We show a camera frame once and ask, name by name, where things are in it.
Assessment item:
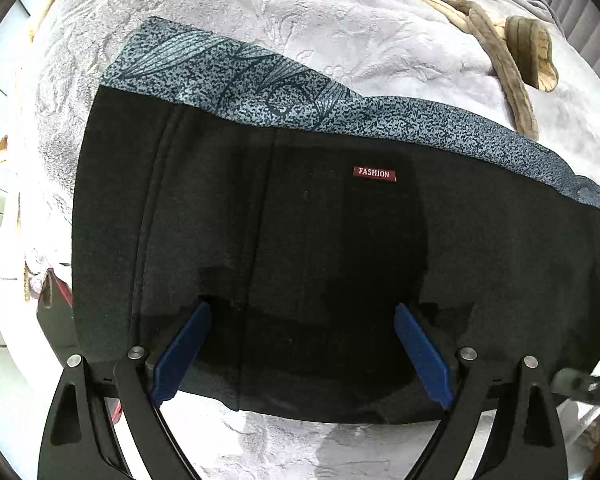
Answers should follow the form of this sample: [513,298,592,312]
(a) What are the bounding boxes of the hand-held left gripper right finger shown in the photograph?
[394,302,567,480]

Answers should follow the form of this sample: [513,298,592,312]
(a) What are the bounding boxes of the black pants with patterned waistband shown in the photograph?
[71,16,600,426]

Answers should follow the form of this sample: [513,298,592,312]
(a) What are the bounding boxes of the beige striped robe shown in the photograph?
[352,0,561,141]

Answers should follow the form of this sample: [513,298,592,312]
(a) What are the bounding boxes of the dark red smartphone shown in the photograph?
[36,268,122,426]

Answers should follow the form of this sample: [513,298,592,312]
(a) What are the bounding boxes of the grey padded headboard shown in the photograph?
[540,0,598,56]

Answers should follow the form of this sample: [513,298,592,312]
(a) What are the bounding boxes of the grey embossed plush blanket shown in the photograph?
[0,0,600,480]

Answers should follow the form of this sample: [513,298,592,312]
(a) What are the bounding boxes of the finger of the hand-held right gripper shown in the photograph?
[552,367,600,407]

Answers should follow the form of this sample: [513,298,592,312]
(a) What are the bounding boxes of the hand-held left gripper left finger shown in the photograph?
[37,300,213,480]

